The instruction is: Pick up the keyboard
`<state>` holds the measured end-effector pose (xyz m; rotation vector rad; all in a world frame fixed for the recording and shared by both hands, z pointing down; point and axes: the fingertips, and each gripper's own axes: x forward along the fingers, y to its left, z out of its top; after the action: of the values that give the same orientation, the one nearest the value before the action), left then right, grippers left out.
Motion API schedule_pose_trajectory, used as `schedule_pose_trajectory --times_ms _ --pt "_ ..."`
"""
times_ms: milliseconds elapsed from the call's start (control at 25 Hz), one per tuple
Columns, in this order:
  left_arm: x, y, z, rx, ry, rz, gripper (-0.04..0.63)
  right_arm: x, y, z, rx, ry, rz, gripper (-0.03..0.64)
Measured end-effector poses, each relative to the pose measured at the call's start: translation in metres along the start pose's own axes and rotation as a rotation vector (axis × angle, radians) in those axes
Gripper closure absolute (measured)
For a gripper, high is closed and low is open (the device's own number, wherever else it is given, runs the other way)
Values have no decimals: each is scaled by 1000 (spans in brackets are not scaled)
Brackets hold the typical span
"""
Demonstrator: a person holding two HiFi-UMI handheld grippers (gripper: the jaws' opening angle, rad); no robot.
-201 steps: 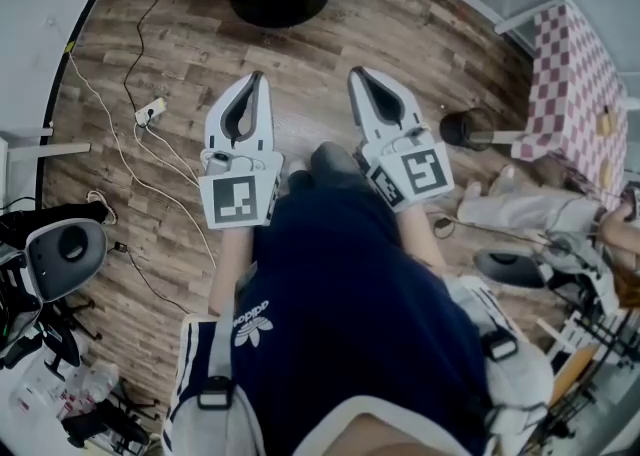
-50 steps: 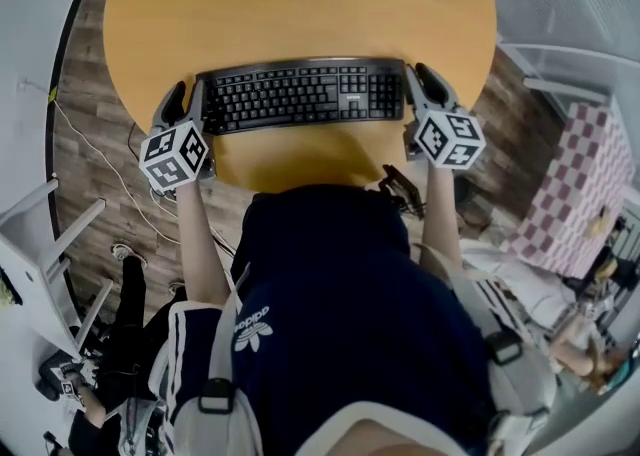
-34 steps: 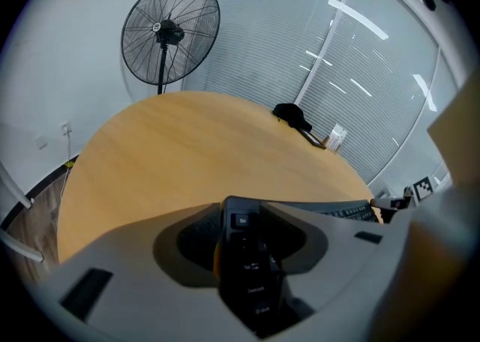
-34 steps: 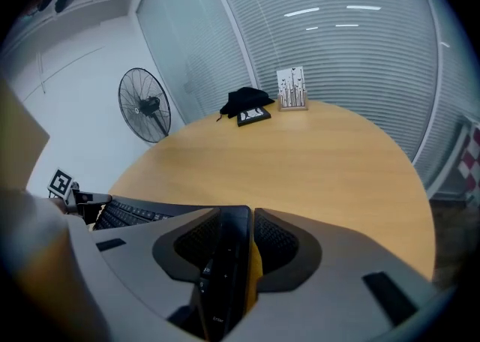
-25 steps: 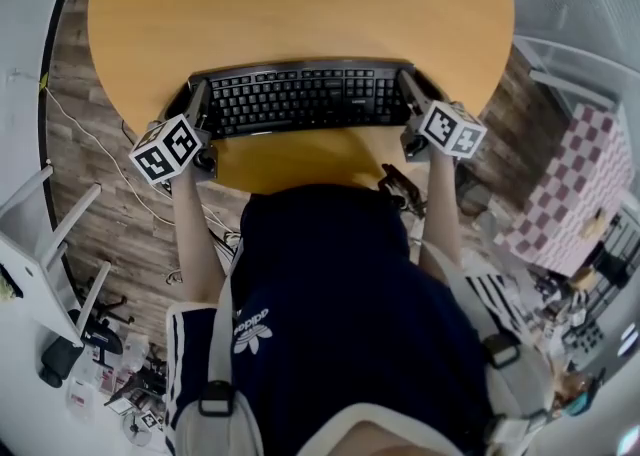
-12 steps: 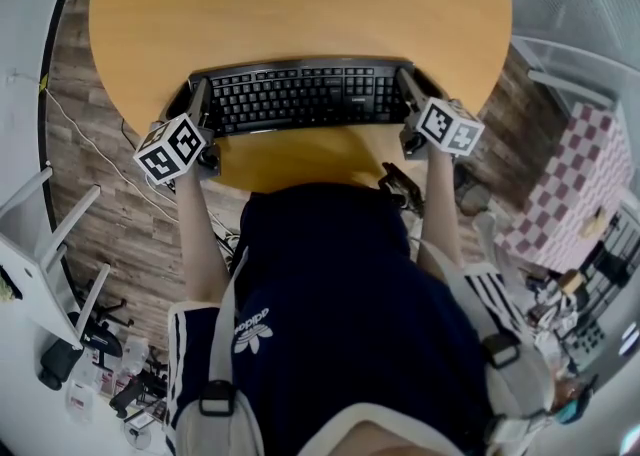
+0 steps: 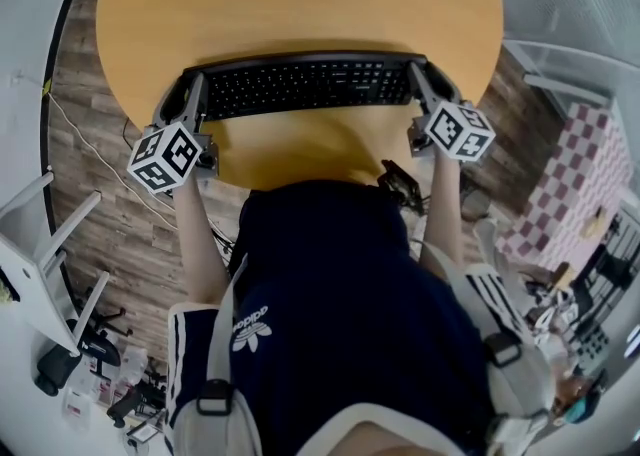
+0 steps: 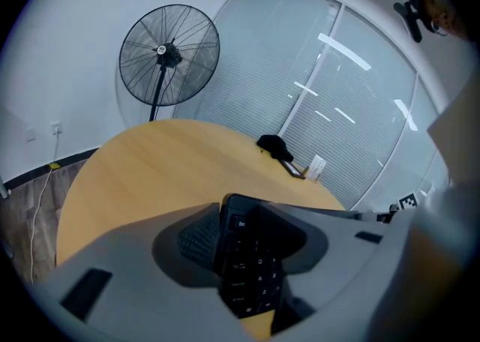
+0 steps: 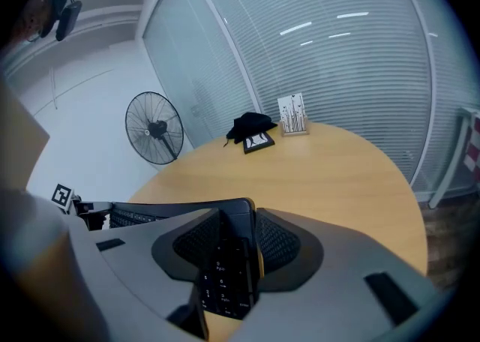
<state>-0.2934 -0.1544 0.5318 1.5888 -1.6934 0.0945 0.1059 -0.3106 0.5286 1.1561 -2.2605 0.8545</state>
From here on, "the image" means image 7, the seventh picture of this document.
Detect black waist-mounted device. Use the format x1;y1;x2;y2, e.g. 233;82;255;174
379;158;427;216

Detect grey black office chair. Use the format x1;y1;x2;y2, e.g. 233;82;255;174
34;311;129;398

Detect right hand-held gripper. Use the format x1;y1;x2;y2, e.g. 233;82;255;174
406;60;497;164

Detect clear plastic bag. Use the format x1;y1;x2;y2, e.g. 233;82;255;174
61;345;152;426

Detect grey left shoulder strap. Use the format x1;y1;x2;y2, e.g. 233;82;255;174
166;252;262;456

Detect white cable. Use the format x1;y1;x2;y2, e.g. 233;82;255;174
46;90;180;231

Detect person's left forearm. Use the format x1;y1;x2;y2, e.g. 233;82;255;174
171;177;232;306

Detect pink checkered tablecloth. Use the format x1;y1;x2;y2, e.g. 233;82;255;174
496;102;632;276

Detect white metal frame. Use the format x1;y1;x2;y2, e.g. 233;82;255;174
503;37;640;96

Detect navy blue sports shirt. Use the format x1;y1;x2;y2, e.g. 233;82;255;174
163;178;531;456

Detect person's right forearm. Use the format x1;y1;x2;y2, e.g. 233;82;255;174
421;147;465;266

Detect black keyboard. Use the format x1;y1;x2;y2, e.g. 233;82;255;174
180;53;431;123

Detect tan cardboard piece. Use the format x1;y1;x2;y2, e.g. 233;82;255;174
581;207;610;239

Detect grey right shoulder strap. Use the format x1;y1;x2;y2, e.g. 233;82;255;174
418;242;557;456

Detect grey shoulder strap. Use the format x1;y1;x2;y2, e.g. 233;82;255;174
418;242;557;456
166;252;262;456

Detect white desk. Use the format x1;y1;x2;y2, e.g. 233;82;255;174
0;170;112;361

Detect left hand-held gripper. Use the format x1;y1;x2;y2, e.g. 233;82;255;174
126;71;221;196

